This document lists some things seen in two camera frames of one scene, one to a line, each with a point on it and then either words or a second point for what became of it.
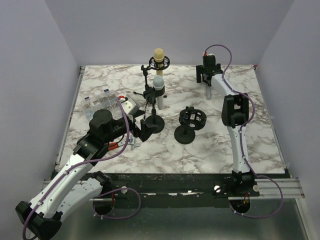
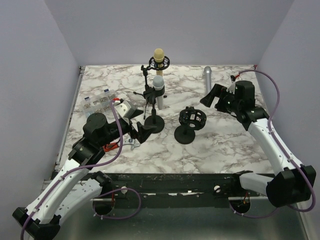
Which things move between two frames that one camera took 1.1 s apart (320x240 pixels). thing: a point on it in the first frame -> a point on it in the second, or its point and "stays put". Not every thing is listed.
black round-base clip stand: (151, 94) stays put
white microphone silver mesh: (158, 82) stays put
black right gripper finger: (199, 71) -> (211, 99)
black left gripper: (146, 129) stays put
